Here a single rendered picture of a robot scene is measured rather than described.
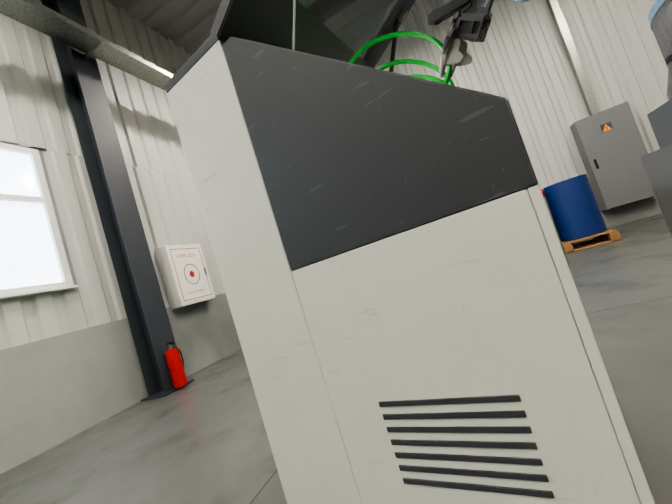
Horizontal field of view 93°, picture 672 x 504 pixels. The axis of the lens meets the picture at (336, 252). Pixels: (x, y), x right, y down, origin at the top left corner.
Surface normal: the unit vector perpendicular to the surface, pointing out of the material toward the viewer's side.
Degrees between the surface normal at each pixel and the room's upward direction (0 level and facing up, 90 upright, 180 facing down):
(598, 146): 90
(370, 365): 90
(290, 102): 90
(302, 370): 90
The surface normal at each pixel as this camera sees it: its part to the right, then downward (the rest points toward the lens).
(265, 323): -0.51, 0.11
